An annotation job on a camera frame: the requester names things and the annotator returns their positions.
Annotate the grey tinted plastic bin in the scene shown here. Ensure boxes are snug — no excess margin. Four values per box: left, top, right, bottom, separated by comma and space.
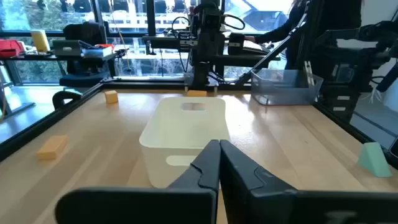
250, 68, 324, 106

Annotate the blue and white box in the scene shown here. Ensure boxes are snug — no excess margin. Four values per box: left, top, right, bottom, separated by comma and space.
81, 45, 113, 58

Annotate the black office chair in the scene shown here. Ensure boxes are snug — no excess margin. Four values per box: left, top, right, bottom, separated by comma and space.
58, 21, 110, 88

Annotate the black curved handle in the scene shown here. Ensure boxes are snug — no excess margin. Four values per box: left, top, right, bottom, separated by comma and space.
52, 90, 82, 110

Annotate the black cylinder object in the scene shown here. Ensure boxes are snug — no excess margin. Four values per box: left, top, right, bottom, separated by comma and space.
228, 32, 245, 56

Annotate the person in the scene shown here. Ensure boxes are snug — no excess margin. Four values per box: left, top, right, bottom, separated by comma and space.
245, 0, 363, 71

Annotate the grey box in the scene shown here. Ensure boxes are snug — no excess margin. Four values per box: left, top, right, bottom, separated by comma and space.
52, 39, 83, 57

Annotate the white plastic bin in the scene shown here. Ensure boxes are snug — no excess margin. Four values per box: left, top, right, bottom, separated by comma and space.
139, 96, 231, 189

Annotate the black equipment rack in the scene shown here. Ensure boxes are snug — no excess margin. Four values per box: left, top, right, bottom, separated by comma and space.
310, 20, 398, 124

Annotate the green triangular wedge block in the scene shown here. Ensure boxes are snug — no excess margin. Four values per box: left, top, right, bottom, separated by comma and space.
357, 142, 394, 179

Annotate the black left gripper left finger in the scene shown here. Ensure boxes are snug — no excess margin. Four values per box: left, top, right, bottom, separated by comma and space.
54, 139, 221, 224

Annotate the red tray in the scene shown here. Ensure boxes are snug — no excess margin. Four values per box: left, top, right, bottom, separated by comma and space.
0, 39, 25, 58

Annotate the black desk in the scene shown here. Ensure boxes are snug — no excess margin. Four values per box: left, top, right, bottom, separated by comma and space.
142, 34, 281, 68
0, 51, 128, 78

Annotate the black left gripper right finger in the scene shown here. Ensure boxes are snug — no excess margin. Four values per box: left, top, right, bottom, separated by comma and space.
219, 139, 398, 224

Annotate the yellow container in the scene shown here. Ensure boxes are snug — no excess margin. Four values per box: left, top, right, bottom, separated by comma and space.
30, 29, 51, 53

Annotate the orange cube block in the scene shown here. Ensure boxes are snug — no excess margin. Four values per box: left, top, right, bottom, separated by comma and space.
104, 90, 119, 105

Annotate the black aluminium table frame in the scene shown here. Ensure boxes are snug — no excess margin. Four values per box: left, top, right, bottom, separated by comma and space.
0, 9, 398, 170

